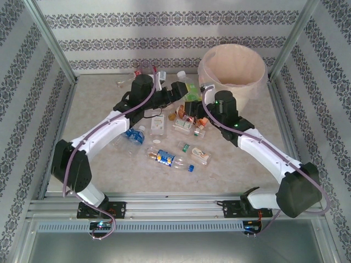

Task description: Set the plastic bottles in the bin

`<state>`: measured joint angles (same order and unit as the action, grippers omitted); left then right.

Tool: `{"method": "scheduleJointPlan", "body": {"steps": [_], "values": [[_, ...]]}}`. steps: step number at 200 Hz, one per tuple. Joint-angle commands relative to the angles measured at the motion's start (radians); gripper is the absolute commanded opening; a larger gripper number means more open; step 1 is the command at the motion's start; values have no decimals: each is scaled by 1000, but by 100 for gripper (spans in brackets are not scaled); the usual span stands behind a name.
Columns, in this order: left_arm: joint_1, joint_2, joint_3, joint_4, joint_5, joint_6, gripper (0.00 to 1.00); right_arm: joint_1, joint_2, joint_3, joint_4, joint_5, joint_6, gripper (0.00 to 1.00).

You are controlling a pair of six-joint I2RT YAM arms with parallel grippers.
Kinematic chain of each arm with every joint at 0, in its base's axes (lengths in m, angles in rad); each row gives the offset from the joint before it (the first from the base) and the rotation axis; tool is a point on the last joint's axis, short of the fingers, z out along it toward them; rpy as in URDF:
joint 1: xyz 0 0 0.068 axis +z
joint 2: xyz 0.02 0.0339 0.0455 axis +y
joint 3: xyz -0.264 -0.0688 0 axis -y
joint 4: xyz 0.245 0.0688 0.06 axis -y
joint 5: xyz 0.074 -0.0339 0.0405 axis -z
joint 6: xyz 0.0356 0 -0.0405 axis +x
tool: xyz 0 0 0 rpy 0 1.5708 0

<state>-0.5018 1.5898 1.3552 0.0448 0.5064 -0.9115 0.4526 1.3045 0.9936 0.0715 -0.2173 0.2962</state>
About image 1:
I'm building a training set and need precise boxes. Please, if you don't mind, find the water bottle blue label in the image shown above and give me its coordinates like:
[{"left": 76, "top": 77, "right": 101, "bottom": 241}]
[{"left": 114, "top": 125, "right": 146, "bottom": 155}]

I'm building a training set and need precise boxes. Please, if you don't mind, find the clear bottle blue cap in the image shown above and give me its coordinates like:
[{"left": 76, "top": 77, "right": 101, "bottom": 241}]
[{"left": 145, "top": 146, "right": 196, "bottom": 174}]

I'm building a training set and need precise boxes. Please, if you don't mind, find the beige trash bin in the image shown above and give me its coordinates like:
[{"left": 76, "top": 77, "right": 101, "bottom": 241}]
[{"left": 197, "top": 43, "right": 268, "bottom": 100}]

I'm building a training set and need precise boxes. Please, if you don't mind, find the bottle orange label orange cap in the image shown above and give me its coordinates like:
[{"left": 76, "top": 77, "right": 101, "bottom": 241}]
[{"left": 196, "top": 116, "right": 214, "bottom": 129}]

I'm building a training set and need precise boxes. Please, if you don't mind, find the bottle with brown label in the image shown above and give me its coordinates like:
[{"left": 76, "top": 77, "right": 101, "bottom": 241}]
[{"left": 175, "top": 104, "right": 197, "bottom": 124}]

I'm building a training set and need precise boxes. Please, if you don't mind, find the clear bottle red cola label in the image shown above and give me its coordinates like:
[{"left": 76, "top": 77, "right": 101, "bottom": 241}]
[{"left": 116, "top": 66, "right": 157, "bottom": 89}]

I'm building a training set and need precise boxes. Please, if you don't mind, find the clear bottle white green label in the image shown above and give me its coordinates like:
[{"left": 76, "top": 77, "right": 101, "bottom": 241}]
[{"left": 172, "top": 118, "right": 194, "bottom": 134}]

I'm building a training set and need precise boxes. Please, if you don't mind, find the small clear bottle green cap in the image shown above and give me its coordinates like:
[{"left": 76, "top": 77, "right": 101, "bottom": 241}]
[{"left": 191, "top": 128, "right": 207, "bottom": 140}]

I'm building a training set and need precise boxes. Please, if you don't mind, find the flat clear bottle white label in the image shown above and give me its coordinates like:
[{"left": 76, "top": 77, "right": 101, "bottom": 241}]
[{"left": 150, "top": 114, "right": 168, "bottom": 138}]

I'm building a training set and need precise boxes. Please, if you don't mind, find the small circuit board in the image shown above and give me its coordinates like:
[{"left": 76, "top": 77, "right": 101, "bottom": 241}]
[
  {"left": 89, "top": 221, "right": 113, "bottom": 232},
  {"left": 243, "top": 223, "right": 263, "bottom": 233}
]

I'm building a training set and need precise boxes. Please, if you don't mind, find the grey metal sheet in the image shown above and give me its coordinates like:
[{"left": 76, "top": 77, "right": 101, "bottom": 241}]
[{"left": 27, "top": 219, "right": 330, "bottom": 263}]

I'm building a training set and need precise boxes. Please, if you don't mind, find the aluminium side rail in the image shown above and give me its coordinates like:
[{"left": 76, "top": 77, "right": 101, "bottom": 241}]
[
  {"left": 38, "top": 78, "right": 79, "bottom": 201},
  {"left": 267, "top": 81, "right": 323, "bottom": 205}
]

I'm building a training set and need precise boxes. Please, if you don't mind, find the aluminium frame post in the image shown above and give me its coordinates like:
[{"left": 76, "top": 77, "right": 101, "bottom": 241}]
[
  {"left": 270, "top": 0, "right": 321, "bottom": 80},
  {"left": 26, "top": 0, "right": 79, "bottom": 83}
]

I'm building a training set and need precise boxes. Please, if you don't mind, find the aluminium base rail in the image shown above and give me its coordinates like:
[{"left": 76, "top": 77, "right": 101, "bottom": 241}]
[{"left": 30, "top": 191, "right": 321, "bottom": 220}]

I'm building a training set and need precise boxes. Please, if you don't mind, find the grey slotted cable duct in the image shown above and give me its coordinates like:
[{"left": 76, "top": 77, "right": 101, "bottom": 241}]
[{"left": 37, "top": 220, "right": 263, "bottom": 233}]

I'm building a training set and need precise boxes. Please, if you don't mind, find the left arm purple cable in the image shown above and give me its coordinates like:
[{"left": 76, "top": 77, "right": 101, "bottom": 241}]
[{"left": 62, "top": 61, "right": 163, "bottom": 242}]

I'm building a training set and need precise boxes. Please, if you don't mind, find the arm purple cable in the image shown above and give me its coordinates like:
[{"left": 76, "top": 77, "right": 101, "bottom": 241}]
[
  {"left": 62, "top": 61, "right": 163, "bottom": 242},
  {"left": 201, "top": 84, "right": 330, "bottom": 239}
]

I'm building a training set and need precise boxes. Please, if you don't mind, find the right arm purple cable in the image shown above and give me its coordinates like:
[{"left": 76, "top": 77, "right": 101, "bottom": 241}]
[{"left": 201, "top": 84, "right": 330, "bottom": 239}]

